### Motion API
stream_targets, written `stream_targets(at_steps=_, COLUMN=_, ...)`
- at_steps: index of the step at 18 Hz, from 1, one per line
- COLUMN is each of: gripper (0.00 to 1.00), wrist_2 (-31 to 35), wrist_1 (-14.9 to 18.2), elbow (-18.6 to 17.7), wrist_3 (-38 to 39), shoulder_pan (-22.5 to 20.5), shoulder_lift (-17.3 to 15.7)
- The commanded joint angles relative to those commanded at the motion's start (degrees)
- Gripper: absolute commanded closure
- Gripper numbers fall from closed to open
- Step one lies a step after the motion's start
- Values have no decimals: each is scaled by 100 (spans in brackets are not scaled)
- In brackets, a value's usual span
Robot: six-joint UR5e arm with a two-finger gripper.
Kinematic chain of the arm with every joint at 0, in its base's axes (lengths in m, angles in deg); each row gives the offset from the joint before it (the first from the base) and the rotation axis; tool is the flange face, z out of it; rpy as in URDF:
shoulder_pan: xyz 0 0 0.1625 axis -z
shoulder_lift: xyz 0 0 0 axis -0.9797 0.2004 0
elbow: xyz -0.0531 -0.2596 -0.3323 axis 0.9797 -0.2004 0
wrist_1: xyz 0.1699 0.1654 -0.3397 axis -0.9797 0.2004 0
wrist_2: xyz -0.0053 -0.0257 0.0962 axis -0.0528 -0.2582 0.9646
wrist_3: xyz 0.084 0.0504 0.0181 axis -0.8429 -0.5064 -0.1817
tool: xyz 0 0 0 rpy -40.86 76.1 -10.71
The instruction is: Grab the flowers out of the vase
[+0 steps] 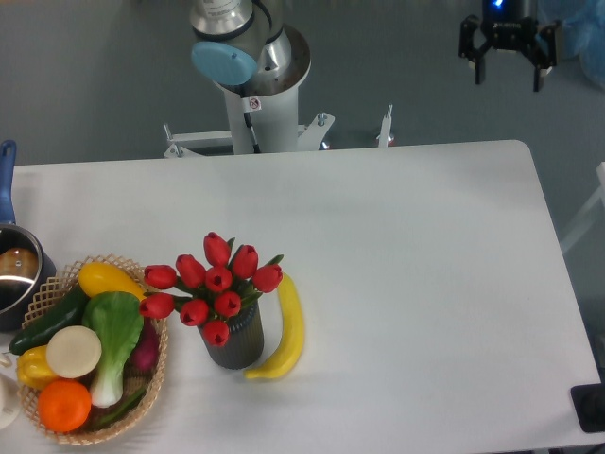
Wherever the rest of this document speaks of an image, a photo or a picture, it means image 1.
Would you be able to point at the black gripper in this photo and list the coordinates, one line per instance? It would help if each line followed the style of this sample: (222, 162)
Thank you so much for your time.
(511, 25)

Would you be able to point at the red tulip bouquet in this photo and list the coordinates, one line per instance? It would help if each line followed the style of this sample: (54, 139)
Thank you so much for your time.
(211, 295)

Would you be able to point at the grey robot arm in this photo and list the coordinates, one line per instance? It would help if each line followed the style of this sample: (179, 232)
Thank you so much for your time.
(246, 48)

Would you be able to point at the dark grey ribbed vase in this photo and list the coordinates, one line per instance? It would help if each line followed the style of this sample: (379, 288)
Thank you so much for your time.
(245, 342)

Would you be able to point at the blue plastic bag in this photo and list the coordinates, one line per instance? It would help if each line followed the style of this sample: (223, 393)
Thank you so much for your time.
(583, 37)

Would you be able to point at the black device at table edge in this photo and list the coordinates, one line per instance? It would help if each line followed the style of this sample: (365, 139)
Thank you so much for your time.
(588, 402)

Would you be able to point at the yellow banana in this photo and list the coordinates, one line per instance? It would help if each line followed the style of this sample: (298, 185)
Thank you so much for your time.
(291, 344)

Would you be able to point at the yellow squash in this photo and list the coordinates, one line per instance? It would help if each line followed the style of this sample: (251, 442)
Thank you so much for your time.
(99, 277)

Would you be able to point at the green bok choy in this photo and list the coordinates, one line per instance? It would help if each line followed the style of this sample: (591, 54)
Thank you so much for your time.
(115, 318)

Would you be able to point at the purple red onion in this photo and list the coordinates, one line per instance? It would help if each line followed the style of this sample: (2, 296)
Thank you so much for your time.
(145, 355)

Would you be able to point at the dark green cucumber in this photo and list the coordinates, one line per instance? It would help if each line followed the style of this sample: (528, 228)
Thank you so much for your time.
(66, 312)

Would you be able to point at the green chili pepper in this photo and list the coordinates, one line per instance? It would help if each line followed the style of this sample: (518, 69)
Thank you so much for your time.
(120, 411)

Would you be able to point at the woven wicker basket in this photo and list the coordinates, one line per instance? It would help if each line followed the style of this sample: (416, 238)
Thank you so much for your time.
(49, 294)

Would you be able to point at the orange fruit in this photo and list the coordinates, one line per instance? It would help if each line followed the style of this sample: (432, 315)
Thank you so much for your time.
(64, 405)

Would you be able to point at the yellow bell pepper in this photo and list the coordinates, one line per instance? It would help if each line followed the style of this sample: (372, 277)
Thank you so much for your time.
(33, 369)

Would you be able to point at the white ceramic object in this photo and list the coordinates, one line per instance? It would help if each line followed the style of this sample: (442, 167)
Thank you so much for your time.
(10, 401)

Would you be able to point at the white metal frame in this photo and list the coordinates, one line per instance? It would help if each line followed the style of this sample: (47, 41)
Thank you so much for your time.
(585, 218)

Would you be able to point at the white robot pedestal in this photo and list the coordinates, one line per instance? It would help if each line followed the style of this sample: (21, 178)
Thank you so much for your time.
(257, 124)

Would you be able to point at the blue handled saucepan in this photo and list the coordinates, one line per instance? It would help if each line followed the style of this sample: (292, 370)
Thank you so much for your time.
(25, 266)

